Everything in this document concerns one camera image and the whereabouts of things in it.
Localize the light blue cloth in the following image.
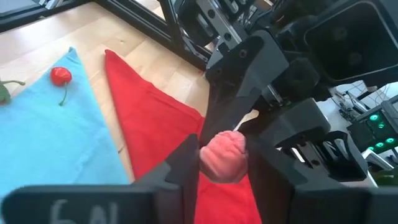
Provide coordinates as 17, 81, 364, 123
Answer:
0, 46, 130, 200

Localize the pink textured toy fruit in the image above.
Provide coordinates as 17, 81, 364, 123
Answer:
198, 130, 249, 184

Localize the black device with green lights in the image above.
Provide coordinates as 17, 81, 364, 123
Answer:
346, 95, 398, 155

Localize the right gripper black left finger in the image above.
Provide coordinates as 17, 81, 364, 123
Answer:
133, 133, 200, 224

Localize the red cloth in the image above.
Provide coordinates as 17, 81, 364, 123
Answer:
104, 49, 262, 224

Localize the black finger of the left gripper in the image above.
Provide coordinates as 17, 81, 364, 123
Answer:
239, 98, 330, 147
198, 29, 290, 147

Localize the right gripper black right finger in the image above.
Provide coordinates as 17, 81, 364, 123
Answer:
247, 136, 373, 224

